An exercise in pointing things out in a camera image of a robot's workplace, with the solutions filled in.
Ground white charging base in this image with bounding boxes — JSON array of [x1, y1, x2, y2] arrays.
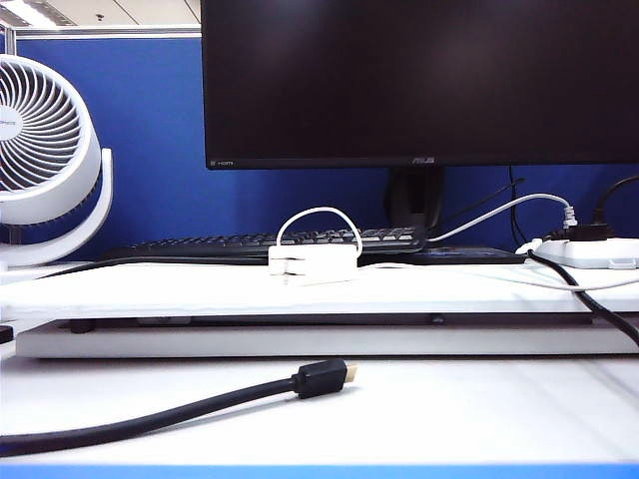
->
[[268, 242, 361, 288]]

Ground white Type-C charging cable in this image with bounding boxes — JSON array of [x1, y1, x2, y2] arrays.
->
[[276, 206, 639, 293]]

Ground thin white base board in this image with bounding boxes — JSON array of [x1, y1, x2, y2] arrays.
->
[[13, 322, 639, 360]]

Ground dark grey flat slab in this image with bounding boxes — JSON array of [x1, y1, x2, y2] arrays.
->
[[55, 312, 595, 334]]

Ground black computer keyboard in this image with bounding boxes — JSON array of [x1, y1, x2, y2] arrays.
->
[[102, 224, 429, 263]]

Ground thick white platform board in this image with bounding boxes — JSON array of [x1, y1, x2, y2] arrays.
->
[[0, 259, 639, 324]]

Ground black ASUS monitor with stand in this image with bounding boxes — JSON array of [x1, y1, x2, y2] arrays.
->
[[199, 0, 639, 266]]

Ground blue office partition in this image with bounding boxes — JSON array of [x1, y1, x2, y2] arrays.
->
[[0, 25, 639, 264]]

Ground white desk fan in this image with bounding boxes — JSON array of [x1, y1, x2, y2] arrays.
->
[[0, 53, 115, 271]]

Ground angular black power plug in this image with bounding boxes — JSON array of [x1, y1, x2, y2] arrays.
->
[[546, 224, 616, 242]]

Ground white power strip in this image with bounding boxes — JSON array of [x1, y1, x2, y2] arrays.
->
[[531, 238, 639, 271]]

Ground round black power plug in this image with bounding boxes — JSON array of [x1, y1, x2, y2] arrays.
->
[[591, 174, 639, 230]]

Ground black HDMI cable gold plug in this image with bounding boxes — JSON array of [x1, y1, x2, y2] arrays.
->
[[0, 357, 361, 458]]

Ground black keyboard cable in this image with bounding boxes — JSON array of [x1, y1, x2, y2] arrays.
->
[[35, 254, 269, 279]]

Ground thin black monitor cable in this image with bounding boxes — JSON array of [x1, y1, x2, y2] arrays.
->
[[507, 165, 529, 246], [442, 178, 526, 225]]

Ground white braided cable with plug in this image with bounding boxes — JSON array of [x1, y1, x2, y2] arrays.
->
[[426, 193, 579, 244]]

